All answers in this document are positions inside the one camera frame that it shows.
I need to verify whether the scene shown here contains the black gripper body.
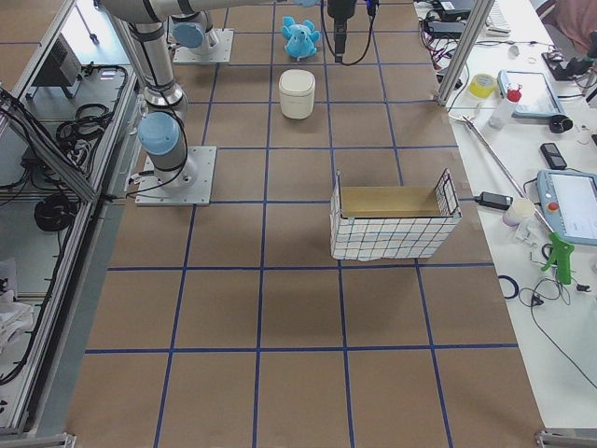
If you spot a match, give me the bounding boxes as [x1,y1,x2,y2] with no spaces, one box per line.
[326,0,356,34]

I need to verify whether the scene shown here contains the white lidded trash can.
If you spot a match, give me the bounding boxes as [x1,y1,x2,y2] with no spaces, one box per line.
[278,69,315,119]

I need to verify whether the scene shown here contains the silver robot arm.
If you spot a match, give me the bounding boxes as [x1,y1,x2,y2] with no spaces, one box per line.
[103,1,255,113]
[170,11,219,55]

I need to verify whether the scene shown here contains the blue teddy bear plush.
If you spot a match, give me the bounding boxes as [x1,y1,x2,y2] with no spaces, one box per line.
[280,16,321,61]

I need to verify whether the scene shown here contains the yellow tape roll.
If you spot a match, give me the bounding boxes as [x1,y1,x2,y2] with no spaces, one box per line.
[468,74,497,99]

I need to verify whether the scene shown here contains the red capped plastic bottle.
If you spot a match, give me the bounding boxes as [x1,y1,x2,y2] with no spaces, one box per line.
[488,85,521,130]

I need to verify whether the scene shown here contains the checkered cloth covered box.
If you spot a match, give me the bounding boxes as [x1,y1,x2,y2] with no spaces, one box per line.
[330,170,463,261]

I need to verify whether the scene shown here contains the blue teach pendant far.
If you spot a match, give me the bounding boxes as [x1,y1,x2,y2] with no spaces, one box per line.
[497,70,564,119]

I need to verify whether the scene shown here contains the blue teach pendant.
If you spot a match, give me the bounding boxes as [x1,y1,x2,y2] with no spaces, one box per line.
[497,70,564,119]
[536,170,596,246]

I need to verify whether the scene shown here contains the black power adapter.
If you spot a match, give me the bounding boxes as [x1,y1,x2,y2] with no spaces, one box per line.
[474,191,513,211]

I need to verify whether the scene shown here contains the black phone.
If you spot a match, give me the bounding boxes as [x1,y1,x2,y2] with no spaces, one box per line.
[540,143,567,170]

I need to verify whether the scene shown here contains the white paper cup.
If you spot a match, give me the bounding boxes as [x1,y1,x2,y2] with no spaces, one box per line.
[502,198,535,227]

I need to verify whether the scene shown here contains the blue teach pendant near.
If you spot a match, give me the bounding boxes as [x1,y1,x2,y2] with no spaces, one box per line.
[536,170,596,246]

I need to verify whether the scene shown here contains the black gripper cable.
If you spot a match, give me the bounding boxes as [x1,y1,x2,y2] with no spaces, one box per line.
[340,0,380,66]

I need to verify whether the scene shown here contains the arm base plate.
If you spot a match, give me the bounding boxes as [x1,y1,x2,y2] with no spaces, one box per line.
[134,146,217,207]
[174,24,234,65]

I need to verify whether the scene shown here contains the aluminium frame post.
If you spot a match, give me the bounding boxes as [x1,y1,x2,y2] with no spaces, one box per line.
[437,0,494,105]

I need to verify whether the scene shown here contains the blue tape ring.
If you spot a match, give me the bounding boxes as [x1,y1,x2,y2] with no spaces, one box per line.
[497,274,520,301]

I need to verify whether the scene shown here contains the green handled reach grabber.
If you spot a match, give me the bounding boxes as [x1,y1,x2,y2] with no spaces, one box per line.
[455,116,575,285]

